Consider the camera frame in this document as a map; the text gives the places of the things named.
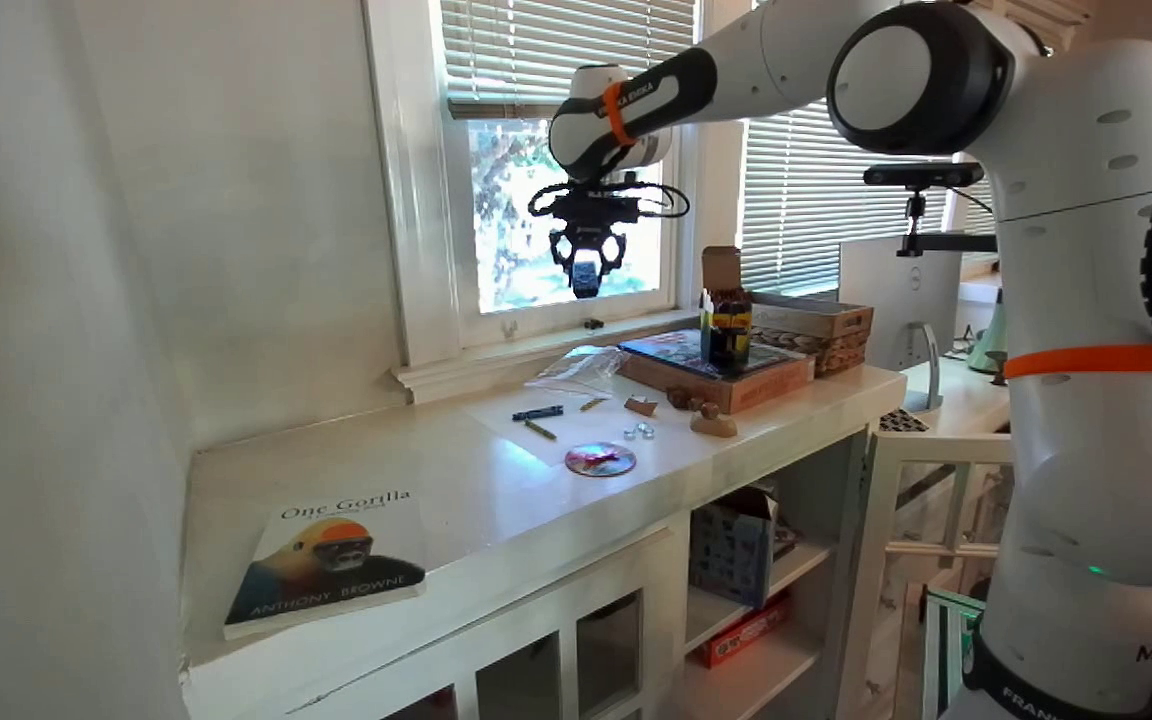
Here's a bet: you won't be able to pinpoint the clear plastic bag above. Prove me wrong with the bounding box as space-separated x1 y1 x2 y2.
532 343 618 386

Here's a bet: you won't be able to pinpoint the small wooden toy figure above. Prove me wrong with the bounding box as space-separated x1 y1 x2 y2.
693 412 734 436

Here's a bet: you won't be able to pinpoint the open cardboard box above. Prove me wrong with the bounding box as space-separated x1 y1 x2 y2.
699 244 871 377

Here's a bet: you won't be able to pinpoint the bird cover book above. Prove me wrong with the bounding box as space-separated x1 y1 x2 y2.
225 489 424 639

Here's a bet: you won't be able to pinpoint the round colourful plate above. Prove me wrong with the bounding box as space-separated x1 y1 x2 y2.
562 444 637 481

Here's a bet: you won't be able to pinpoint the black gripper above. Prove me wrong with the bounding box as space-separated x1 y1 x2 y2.
547 182 631 283

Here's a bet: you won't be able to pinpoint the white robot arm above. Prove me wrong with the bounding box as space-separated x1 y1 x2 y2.
547 0 1152 720

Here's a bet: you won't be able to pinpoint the black camera on tripod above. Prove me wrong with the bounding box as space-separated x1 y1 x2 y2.
699 288 750 377

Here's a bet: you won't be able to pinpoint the window blinds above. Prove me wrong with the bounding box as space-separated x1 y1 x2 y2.
439 0 694 115

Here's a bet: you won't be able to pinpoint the black camera on stand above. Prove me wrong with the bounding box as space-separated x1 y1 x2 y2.
863 159 982 193

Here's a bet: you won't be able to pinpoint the green marker pen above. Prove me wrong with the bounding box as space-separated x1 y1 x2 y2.
507 402 562 422

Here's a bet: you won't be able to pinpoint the white cabinet shelving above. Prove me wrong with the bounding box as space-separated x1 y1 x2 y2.
184 386 891 720

